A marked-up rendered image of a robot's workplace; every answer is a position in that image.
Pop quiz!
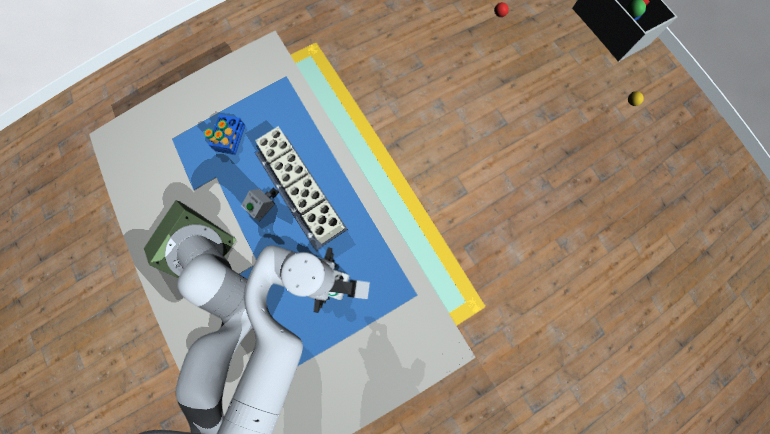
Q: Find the blue tube rack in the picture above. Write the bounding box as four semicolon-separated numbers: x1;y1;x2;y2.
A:
209;115;245;155

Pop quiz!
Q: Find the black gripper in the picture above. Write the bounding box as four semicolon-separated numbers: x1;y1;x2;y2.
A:
311;247;337;313

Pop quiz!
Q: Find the conical tube with amber liquid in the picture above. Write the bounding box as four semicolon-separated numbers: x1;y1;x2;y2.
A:
204;128;219;144

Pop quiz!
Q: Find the blue flat mat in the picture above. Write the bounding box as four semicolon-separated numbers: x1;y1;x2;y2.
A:
172;76;417;366

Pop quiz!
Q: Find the clear conical tube with orange liquid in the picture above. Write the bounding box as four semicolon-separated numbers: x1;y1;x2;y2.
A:
214;130;229;146
217;120;233;136

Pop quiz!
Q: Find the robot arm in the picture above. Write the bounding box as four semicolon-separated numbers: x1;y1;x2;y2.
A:
139;224;370;434

